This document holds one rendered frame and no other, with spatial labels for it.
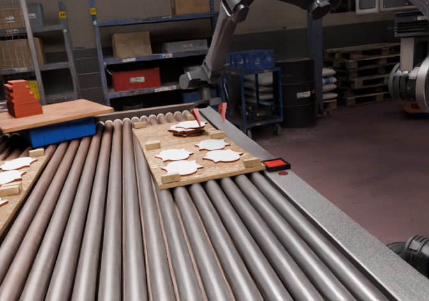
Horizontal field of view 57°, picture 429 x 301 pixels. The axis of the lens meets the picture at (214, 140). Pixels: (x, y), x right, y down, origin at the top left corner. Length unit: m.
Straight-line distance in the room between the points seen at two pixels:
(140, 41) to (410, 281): 5.25
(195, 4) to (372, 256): 5.20
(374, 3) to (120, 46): 4.50
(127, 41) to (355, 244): 5.08
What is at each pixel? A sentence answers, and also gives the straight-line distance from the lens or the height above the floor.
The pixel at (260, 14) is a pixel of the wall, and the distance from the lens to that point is 6.81.
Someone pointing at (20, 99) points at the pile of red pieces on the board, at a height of 1.13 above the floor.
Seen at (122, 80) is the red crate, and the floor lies 0.80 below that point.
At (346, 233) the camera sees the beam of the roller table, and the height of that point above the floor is 0.92.
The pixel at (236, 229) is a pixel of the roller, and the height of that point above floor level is 0.92.
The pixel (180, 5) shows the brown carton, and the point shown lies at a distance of 5.78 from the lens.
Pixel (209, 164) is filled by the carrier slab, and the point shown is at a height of 0.94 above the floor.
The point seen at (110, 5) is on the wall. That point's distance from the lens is 6.32.
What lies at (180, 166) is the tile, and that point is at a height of 0.94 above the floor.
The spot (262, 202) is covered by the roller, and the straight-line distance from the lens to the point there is 1.07.
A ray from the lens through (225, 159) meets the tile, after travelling 1.34.
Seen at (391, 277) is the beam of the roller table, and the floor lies 0.91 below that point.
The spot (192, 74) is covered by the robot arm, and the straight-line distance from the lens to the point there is 1.52.
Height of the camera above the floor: 1.38
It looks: 16 degrees down
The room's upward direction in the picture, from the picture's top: 5 degrees counter-clockwise
